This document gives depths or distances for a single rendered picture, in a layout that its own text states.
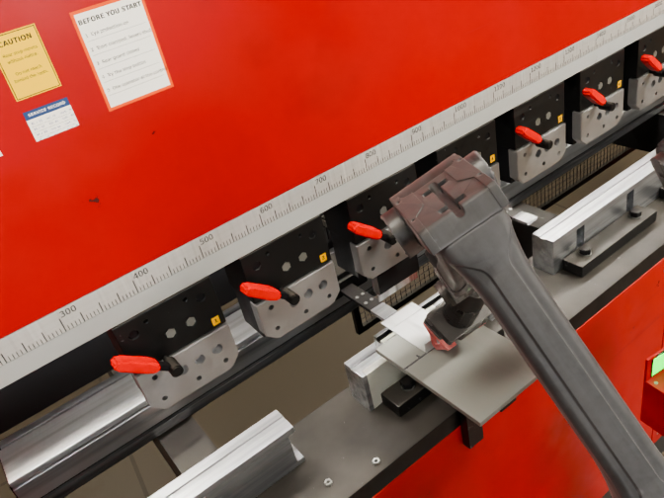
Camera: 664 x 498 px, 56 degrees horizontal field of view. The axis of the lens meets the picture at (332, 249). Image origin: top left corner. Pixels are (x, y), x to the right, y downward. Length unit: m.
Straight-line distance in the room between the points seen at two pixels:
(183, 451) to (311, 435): 0.26
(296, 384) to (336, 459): 1.45
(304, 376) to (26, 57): 2.10
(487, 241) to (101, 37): 0.49
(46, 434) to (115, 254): 0.60
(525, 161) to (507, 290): 0.79
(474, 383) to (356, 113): 0.50
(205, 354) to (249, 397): 1.72
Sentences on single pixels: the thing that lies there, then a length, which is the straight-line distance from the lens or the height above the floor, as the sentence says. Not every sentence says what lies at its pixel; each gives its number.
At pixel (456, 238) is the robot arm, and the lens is 0.52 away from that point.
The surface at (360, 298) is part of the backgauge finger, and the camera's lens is 1.34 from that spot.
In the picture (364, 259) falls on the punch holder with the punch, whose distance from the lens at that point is 1.06.
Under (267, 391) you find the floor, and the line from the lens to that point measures 2.67.
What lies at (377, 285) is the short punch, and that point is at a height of 1.13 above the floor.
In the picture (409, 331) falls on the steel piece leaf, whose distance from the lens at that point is 1.24.
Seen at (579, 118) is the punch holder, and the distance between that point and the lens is 1.42.
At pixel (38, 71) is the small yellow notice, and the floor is 1.67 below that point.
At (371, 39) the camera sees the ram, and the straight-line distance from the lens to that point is 0.97.
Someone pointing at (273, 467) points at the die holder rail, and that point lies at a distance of 1.19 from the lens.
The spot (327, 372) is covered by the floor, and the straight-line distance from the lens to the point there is 2.67.
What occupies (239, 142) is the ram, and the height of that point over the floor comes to 1.50.
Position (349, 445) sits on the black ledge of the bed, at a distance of 1.23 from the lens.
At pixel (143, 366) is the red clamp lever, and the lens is 0.88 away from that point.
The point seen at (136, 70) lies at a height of 1.64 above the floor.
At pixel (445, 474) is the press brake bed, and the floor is 0.73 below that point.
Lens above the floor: 1.81
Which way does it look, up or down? 32 degrees down
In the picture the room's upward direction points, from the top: 14 degrees counter-clockwise
